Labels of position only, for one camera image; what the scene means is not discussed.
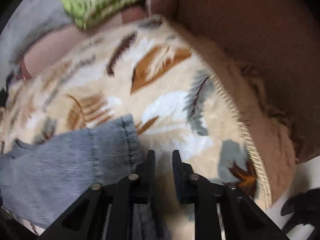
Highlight black clothes on floor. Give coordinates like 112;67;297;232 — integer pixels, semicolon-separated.
280;188;320;240

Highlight pink brown bed sheet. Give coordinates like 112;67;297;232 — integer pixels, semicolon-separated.
18;0;320;163

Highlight grey denim pants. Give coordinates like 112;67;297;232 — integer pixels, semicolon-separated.
1;115;143;228

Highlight beige leaf print blanket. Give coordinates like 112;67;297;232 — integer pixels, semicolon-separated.
0;15;301;240

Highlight grey quilted pillow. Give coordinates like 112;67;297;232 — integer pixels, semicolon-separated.
0;0;75;66

